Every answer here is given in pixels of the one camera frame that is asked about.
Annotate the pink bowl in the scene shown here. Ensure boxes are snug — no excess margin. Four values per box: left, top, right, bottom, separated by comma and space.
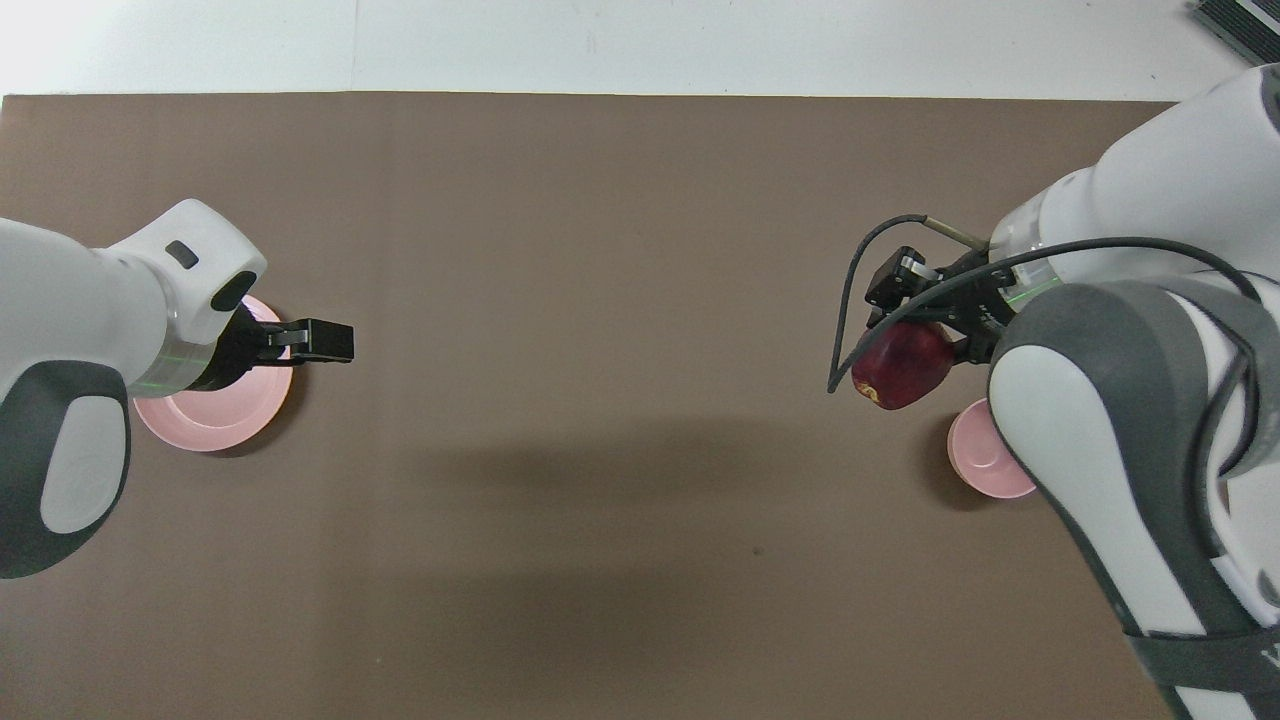
946, 396, 1039, 500

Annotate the dark red apple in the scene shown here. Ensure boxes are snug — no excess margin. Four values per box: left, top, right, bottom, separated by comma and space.
850, 320, 957, 411

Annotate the pink plate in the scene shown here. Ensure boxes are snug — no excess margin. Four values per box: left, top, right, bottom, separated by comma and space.
132, 294, 295, 454

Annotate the grey ribbed device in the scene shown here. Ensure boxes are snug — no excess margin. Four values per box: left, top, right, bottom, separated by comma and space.
1188, 0, 1280, 67

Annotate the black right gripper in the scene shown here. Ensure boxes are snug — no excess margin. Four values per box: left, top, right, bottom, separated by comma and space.
864, 245, 1017, 368

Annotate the black right arm gripper cable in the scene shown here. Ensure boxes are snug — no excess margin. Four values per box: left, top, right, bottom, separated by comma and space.
827, 214, 1263, 393

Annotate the brown paper table mat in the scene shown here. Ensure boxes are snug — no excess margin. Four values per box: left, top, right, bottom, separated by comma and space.
0, 92, 1178, 720

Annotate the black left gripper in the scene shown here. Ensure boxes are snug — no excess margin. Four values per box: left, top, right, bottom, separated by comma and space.
203, 303, 357, 392

